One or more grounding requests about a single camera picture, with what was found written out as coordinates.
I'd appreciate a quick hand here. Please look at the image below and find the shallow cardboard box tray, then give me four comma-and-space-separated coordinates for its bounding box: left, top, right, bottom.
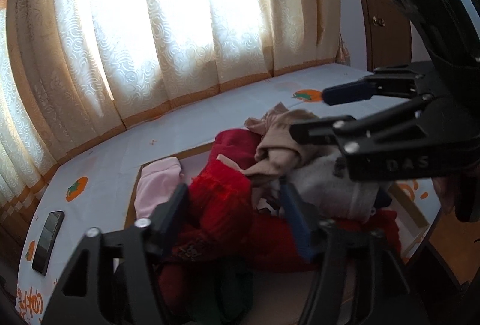
124, 142, 432, 263

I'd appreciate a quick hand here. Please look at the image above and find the light pink underwear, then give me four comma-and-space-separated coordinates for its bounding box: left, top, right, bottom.
134, 157, 184, 219

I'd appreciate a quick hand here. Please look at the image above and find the brown wooden door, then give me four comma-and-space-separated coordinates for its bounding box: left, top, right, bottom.
360, 0, 412, 71

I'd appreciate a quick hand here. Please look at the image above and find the tan beige garment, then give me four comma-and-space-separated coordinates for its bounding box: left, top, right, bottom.
244, 109, 329, 188

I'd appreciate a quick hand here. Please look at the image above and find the bright red underwear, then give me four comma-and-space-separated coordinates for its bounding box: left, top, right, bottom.
248, 209, 402, 270

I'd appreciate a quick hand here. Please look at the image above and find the white persimmon print tablecloth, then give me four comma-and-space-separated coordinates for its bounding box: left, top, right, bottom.
14, 62, 443, 324

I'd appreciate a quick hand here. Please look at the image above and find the small red garment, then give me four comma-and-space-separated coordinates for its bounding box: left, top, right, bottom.
189, 159, 253, 246

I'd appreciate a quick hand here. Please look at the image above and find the person right hand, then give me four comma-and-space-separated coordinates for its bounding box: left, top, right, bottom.
432, 178, 455, 215

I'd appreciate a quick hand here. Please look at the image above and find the red grey underwear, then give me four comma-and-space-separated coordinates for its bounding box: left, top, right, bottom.
208, 129, 262, 170

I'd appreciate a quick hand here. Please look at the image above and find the black smartphone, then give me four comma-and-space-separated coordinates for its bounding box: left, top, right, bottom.
32, 210, 65, 276

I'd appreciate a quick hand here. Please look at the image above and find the orange cream patterned curtain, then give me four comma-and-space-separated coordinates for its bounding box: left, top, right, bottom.
0, 0, 343, 213

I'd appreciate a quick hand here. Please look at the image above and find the dusty pink dotted underwear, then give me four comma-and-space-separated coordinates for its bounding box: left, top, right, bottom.
244, 103, 289, 136

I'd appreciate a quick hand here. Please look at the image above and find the grey garment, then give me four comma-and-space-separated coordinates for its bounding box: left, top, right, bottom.
286, 151, 380, 223

